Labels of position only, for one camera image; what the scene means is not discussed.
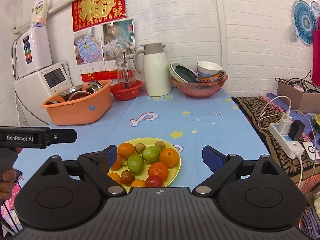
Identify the dark red brown tomato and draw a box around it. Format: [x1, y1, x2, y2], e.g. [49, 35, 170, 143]
[120, 170, 135, 186]

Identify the brown longan fruit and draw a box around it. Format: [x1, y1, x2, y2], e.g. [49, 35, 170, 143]
[135, 143, 146, 154]
[155, 140, 166, 151]

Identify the person's left hand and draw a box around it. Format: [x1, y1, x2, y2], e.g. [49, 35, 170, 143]
[0, 147, 23, 201]

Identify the orange tangerine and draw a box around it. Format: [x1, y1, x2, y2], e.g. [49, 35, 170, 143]
[107, 172, 121, 185]
[111, 154, 123, 170]
[159, 148, 180, 167]
[131, 179, 146, 187]
[148, 162, 169, 181]
[118, 142, 136, 160]

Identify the green lime large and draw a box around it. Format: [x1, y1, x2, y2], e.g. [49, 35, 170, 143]
[127, 153, 144, 174]

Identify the white water dispenser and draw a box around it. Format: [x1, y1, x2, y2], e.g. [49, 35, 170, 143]
[14, 61, 72, 126]

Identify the yellow plastic plate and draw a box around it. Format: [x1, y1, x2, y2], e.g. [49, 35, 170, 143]
[108, 138, 181, 191]

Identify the green lime small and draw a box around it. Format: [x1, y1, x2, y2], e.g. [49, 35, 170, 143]
[142, 146, 162, 163]

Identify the blue patterned tablecloth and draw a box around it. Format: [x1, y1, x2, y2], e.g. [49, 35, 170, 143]
[15, 89, 267, 189]

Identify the orange plastic basket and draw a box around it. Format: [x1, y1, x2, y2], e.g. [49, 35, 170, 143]
[41, 80, 112, 126]

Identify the white power strip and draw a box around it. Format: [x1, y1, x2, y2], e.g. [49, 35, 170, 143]
[268, 123, 304, 159]

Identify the steel bowl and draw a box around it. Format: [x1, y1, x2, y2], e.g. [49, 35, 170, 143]
[44, 81, 103, 105]

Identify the copper pink bowl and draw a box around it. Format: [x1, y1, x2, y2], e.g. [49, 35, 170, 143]
[171, 74, 228, 98]

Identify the red plastic basket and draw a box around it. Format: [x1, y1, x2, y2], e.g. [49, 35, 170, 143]
[110, 80, 144, 101]

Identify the white water purifier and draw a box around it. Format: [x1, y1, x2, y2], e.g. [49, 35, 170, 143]
[16, 27, 53, 77]

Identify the blue white ceramic bowl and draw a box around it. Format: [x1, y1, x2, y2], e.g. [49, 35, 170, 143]
[196, 61, 223, 78]

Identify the glass pitcher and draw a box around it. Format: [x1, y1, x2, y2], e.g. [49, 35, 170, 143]
[116, 56, 136, 90]

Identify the green plate in bowl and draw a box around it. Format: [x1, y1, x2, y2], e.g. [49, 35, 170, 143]
[169, 62, 197, 83]

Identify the cardboard box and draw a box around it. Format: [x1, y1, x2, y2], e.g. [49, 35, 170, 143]
[277, 82, 320, 113]

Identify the white thermos jug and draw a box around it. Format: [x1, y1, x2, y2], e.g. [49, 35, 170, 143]
[133, 42, 172, 97]

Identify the bedding poster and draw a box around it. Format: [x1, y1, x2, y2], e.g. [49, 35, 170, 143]
[73, 19, 136, 82]

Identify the blue round fan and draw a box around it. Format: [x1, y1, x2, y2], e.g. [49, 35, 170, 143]
[292, 0, 318, 45]

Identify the red fu wall hanging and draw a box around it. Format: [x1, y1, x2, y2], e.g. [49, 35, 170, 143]
[72, 0, 126, 32]

